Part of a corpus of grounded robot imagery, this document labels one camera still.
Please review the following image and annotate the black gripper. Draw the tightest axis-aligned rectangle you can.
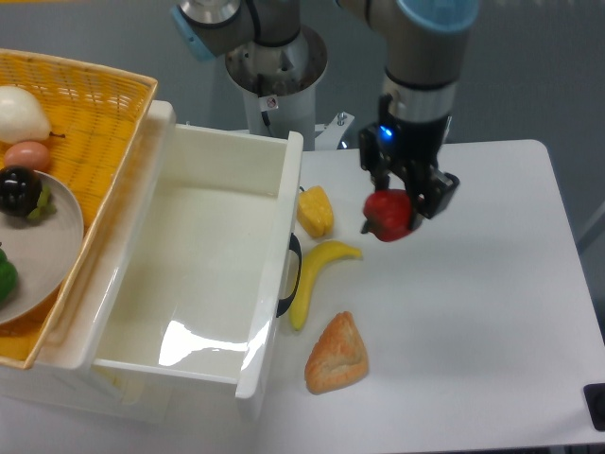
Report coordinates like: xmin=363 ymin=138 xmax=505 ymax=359
xmin=358 ymin=94 xmax=459 ymax=234

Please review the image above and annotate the red bell pepper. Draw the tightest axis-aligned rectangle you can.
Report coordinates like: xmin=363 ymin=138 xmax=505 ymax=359
xmin=361 ymin=189 xmax=412 ymax=242

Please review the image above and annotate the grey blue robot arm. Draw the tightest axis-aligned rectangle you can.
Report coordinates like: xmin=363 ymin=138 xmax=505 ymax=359
xmin=171 ymin=1 xmax=478 ymax=242

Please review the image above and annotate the yellow bell pepper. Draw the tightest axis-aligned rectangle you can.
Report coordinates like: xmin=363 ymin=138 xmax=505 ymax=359
xmin=297 ymin=185 xmax=334 ymax=238

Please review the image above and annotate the open upper white drawer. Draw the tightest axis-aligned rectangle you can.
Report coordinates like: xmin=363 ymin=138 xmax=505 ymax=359
xmin=87 ymin=123 xmax=304 ymax=401

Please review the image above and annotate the green bell pepper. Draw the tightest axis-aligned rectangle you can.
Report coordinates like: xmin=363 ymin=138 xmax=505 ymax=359
xmin=0 ymin=250 xmax=18 ymax=302

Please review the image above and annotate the yellow banana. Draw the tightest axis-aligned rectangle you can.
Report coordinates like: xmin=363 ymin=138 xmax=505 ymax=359
xmin=287 ymin=240 xmax=363 ymax=331

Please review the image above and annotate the triangular puff pastry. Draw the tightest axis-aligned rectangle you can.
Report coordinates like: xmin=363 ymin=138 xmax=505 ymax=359
xmin=304 ymin=311 xmax=370 ymax=394

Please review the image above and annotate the black corner device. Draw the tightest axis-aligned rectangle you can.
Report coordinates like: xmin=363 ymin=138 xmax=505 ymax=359
xmin=583 ymin=383 xmax=605 ymax=432

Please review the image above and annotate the yellow wicker basket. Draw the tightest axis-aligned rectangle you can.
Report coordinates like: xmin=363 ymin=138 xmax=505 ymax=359
xmin=1 ymin=49 xmax=158 ymax=370

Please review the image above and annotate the grey plate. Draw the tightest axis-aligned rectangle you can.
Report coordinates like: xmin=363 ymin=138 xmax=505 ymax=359
xmin=1 ymin=172 xmax=84 ymax=323

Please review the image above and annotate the brown egg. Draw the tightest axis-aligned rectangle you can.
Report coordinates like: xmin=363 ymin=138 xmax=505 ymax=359
xmin=4 ymin=141 xmax=51 ymax=172

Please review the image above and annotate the white pear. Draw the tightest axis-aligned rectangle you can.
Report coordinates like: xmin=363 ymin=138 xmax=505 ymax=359
xmin=1 ymin=85 xmax=65 ymax=145

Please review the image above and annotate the black drawer handle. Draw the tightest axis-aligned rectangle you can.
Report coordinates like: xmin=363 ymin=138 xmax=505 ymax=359
xmin=276 ymin=233 xmax=303 ymax=318

